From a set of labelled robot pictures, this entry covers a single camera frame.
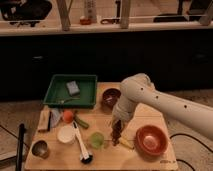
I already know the green cucumber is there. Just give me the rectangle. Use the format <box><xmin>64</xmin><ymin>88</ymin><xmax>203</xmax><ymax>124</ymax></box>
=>
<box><xmin>74</xmin><ymin>115</ymin><xmax>89</xmax><ymax>129</ymax></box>

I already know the green plastic tray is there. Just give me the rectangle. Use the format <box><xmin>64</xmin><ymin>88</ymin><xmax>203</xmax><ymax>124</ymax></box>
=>
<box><xmin>43</xmin><ymin>74</ymin><xmax>97</xmax><ymax>108</ymax></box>

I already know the dark purple grape bunch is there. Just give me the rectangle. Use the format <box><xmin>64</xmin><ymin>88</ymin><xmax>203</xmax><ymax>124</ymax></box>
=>
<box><xmin>111</xmin><ymin>121</ymin><xmax>121</xmax><ymax>146</ymax></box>

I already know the wooden block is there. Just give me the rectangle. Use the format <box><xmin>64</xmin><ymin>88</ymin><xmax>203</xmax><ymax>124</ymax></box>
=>
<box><xmin>37</xmin><ymin>106</ymin><xmax>50</xmax><ymax>132</ymax></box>

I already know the dark maroon bowl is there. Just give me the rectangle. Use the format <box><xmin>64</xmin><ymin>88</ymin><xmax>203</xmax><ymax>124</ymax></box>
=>
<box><xmin>102</xmin><ymin>88</ymin><xmax>121</xmax><ymax>109</ymax></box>

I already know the orange ball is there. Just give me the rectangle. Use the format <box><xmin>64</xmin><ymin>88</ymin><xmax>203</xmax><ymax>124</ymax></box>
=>
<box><xmin>62</xmin><ymin>110</ymin><xmax>74</xmax><ymax>123</ymax></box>

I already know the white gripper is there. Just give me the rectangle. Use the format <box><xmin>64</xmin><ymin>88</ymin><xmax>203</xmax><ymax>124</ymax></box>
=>
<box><xmin>111</xmin><ymin>97</ymin><xmax>138</xmax><ymax>133</ymax></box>

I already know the black pole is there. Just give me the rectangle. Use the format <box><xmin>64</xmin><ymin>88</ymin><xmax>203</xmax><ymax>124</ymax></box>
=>
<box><xmin>15</xmin><ymin>123</ymin><xmax>25</xmax><ymax>171</ymax></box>

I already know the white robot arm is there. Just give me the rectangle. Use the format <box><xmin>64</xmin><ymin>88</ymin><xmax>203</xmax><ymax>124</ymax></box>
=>
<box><xmin>112</xmin><ymin>73</ymin><xmax>213</xmax><ymax>140</ymax></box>

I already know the metal fork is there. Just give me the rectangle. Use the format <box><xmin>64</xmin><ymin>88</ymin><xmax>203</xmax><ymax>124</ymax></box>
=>
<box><xmin>57</xmin><ymin>97</ymin><xmax>80</xmax><ymax>104</ymax></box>

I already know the black cable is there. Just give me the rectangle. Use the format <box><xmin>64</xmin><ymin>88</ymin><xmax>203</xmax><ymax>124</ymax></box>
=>
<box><xmin>169</xmin><ymin>132</ymin><xmax>213</xmax><ymax>171</ymax></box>

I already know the metal cup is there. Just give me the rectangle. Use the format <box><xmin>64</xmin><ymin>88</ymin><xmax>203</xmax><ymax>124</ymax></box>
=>
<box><xmin>32</xmin><ymin>140</ymin><xmax>50</xmax><ymax>159</ymax></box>

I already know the red bowl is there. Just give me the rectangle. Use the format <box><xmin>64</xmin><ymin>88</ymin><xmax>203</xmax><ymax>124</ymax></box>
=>
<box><xmin>134</xmin><ymin>125</ymin><xmax>168</xmax><ymax>157</ymax></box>

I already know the white handled brush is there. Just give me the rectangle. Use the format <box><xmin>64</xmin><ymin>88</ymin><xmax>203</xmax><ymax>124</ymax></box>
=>
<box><xmin>73</xmin><ymin>122</ymin><xmax>93</xmax><ymax>164</ymax></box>

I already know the grey sponge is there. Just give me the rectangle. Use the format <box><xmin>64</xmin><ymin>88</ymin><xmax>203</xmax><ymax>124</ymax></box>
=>
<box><xmin>66</xmin><ymin>81</ymin><xmax>80</xmax><ymax>96</ymax></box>

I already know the light blue cloth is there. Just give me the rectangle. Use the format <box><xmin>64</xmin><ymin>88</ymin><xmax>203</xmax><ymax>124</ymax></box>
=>
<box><xmin>50</xmin><ymin>108</ymin><xmax>62</xmax><ymax>128</ymax></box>

